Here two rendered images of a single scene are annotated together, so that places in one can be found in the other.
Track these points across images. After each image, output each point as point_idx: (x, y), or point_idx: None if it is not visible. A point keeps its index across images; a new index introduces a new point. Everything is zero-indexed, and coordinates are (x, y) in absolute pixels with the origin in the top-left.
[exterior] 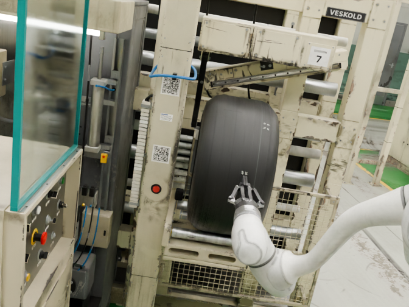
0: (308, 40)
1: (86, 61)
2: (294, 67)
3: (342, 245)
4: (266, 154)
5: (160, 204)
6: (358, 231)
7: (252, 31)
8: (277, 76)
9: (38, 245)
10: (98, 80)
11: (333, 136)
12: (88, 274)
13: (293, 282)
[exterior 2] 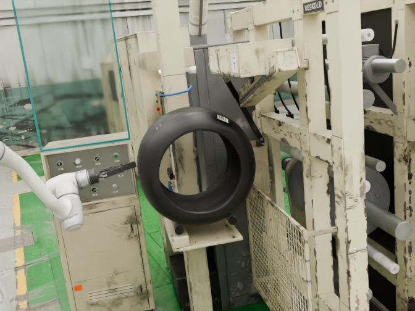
0: (230, 49)
1: None
2: (260, 77)
3: (29, 185)
4: (144, 147)
5: (176, 190)
6: (15, 172)
7: (217, 51)
8: (255, 87)
9: (91, 184)
10: None
11: (330, 157)
12: None
13: (55, 216)
